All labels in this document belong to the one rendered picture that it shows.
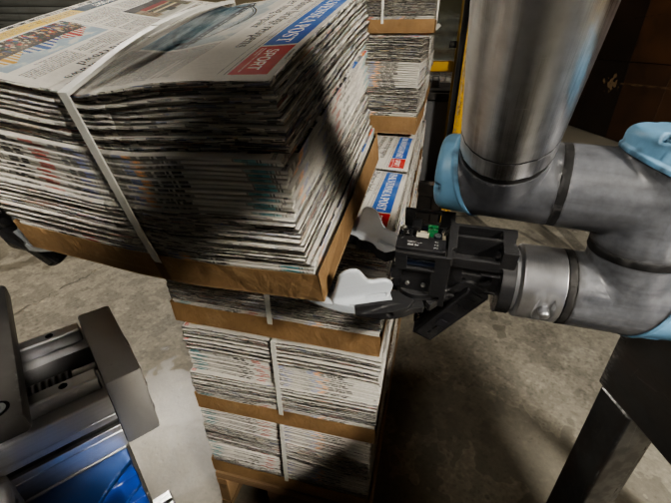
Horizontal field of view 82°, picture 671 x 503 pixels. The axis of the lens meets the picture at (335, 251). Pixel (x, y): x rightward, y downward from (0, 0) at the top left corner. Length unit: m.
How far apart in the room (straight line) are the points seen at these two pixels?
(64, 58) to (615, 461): 0.75
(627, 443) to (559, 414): 0.90
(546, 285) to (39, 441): 0.48
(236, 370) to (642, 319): 0.63
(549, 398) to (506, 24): 1.40
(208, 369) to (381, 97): 0.76
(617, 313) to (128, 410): 0.48
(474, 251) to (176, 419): 1.18
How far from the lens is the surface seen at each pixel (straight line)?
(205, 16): 0.55
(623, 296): 0.42
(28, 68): 0.46
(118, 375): 0.45
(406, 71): 1.05
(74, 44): 0.50
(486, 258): 0.41
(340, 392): 0.74
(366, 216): 0.46
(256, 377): 0.79
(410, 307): 0.41
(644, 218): 0.39
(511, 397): 1.51
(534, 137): 0.30
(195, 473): 1.30
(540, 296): 0.41
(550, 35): 0.25
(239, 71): 0.31
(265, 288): 0.42
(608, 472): 0.67
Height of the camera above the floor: 1.06
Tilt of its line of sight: 29 degrees down
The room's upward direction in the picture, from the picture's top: straight up
